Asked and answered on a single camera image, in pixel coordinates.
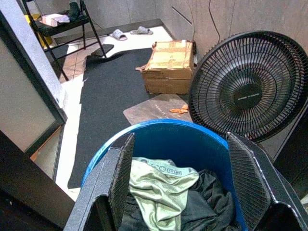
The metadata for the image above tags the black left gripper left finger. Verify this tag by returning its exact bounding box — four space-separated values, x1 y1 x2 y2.
64 133 136 231

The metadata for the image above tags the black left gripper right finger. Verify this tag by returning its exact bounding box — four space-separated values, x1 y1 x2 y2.
225 131 308 231

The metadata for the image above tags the light green garment teal waistband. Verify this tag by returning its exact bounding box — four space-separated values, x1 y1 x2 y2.
128 156 200 231

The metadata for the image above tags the black garment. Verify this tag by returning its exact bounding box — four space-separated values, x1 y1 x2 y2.
120 169 241 231

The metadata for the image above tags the dark brown panel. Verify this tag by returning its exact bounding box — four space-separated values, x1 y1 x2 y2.
0 131 75 231

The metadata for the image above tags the blue plastic laundry bucket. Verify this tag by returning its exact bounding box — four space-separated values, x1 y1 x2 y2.
80 119 248 231

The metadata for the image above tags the black round floor fan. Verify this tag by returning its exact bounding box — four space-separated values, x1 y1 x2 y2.
188 30 308 144

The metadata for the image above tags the grey printed floor mat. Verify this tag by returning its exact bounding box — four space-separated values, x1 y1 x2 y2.
123 93 193 126

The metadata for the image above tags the long dark grey carpet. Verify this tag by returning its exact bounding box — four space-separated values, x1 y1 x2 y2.
67 47 191 190

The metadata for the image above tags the small orange object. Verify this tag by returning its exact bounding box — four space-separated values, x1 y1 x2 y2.
169 104 190 114

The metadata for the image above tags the brown cardboard box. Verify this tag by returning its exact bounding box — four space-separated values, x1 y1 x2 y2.
135 39 197 95

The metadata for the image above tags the grey slipper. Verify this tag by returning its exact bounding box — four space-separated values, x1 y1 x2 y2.
129 26 154 36
109 29 128 41

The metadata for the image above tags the yellow plastic bin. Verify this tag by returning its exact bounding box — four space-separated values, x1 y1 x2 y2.
24 13 52 50

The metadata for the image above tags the black folding chair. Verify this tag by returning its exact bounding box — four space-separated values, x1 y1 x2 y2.
21 0 108 81

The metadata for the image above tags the white flat box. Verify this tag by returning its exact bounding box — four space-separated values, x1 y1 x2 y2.
39 13 70 26

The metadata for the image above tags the dark green cloth bundle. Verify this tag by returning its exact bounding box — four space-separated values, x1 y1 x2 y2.
69 1 89 22

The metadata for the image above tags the frosted glass door black frame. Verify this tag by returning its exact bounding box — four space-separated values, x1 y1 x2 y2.
0 0 68 154

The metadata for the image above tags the black wall cable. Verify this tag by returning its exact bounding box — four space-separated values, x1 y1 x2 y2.
208 0 221 45

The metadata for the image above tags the thin brown wall cable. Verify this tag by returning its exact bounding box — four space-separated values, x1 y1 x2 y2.
186 0 196 41

